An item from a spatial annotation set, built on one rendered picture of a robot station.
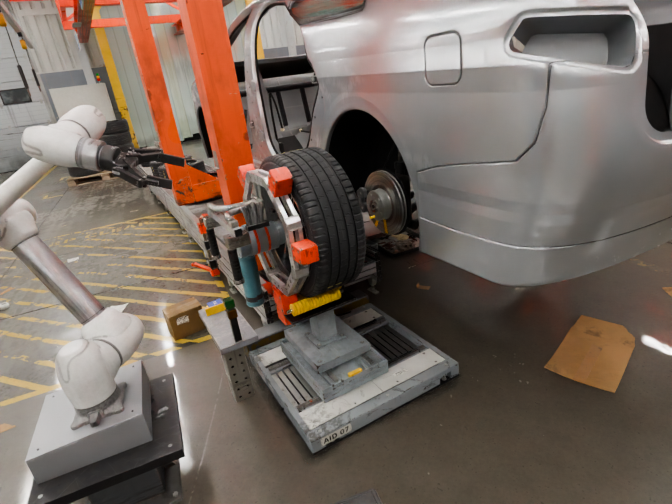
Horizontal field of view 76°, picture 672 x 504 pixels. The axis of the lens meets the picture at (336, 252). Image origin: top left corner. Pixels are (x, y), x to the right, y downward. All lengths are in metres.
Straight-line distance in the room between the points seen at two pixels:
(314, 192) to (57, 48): 13.52
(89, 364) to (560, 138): 1.67
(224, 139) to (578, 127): 1.53
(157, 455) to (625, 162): 1.76
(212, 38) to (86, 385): 1.52
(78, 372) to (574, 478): 1.82
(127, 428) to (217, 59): 1.59
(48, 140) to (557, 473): 2.03
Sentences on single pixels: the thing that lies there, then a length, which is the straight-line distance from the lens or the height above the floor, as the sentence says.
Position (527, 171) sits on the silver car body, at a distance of 1.38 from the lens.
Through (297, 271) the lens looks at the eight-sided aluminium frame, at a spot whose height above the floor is 0.76.
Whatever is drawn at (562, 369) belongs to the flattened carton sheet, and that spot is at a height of 0.01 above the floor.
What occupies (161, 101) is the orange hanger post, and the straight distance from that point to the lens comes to 4.12.
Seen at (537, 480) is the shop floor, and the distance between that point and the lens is 1.96.
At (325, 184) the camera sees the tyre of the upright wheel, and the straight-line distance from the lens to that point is 1.74.
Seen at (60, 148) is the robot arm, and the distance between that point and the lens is 1.46.
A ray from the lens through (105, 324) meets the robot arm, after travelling 1.92.
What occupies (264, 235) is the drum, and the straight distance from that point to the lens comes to 1.87.
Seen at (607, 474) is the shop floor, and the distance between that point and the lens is 2.04.
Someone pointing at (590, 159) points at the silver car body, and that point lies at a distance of 1.38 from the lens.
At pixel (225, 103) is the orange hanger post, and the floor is 1.40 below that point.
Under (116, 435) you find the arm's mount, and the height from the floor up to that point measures 0.38.
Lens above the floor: 1.48
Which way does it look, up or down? 23 degrees down
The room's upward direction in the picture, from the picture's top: 8 degrees counter-clockwise
